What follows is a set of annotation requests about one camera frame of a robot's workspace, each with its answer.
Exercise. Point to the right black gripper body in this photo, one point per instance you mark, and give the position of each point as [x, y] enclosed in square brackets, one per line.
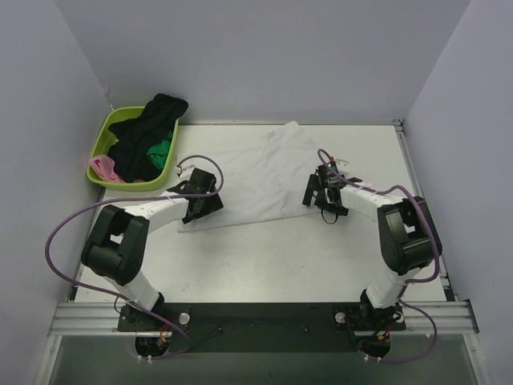
[311, 192]

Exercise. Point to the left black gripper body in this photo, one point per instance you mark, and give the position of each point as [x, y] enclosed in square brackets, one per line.
[211, 196]

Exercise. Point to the white t shirt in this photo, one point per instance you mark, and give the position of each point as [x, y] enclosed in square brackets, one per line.
[265, 182]

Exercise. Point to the lime green plastic basket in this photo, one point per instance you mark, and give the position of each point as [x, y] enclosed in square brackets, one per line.
[105, 139]

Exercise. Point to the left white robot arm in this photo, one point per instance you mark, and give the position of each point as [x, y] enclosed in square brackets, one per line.
[116, 245]

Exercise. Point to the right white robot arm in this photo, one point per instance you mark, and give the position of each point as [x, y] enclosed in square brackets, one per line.
[409, 241]

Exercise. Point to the green t shirt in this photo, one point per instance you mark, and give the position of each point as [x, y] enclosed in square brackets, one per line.
[158, 153]

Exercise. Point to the black t shirt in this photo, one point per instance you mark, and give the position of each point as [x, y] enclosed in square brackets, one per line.
[135, 136]

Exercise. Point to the pink t shirt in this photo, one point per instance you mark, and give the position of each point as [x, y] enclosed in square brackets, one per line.
[102, 168]

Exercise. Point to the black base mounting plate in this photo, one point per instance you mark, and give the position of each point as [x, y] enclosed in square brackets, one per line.
[322, 327]

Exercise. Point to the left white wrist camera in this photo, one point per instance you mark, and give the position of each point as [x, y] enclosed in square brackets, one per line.
[184, 172]

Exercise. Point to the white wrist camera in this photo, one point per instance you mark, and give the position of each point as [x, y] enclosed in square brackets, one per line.
[184, 172]
[340, 164]

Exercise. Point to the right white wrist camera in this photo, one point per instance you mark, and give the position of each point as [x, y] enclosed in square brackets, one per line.
[340, 164]

